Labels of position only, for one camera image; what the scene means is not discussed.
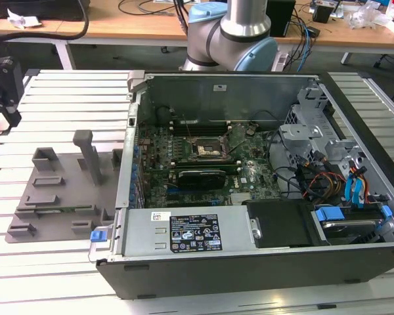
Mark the metal locking lever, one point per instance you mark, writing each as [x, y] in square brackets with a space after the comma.
[187, 126]

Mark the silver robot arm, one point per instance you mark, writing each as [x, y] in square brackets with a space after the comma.
[246, 19]

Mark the CPU socket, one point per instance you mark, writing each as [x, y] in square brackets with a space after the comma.
[205, 149]

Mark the white crumpled paper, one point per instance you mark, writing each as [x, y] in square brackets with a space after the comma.
[19, 20]

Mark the black equipment box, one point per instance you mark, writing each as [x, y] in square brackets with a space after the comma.
[36, 8]

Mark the wooden desk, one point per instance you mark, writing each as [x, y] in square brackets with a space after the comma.
[118, 28]

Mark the grey plastic latch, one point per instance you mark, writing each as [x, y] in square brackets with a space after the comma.
[134, 80]

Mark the grey parts rack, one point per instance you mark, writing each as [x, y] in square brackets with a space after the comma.
[65, 197]

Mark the blue release latch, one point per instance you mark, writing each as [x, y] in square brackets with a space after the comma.
[96, 237]

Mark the grey power supply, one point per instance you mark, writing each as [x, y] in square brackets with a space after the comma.
[141, 236]

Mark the black graphics card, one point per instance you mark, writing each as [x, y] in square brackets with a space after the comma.
[200, 180]

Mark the silver coin battery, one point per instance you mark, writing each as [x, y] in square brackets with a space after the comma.
[251, 131]

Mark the silver chipset heatsink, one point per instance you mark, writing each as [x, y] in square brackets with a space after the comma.
[241, 197]

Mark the green motherboard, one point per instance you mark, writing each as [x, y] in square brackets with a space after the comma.
[256, 183]

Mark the black PC case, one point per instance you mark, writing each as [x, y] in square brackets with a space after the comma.
[216, 279]

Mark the silver drive bay cage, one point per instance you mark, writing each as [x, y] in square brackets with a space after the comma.
[302, 131]

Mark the black plastic shroud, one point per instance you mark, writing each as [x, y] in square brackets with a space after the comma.
[279, 226]

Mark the small black adapter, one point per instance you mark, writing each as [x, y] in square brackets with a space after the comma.
[313, 31]

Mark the black container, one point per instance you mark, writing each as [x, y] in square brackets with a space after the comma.
[322, 14]

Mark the blue disk carrier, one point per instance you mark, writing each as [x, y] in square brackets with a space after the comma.
[328, 213]

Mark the clear plastic bag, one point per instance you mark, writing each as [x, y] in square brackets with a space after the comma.
[367, 14]

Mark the hard disk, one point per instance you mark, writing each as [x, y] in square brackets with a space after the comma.
[348, 231]

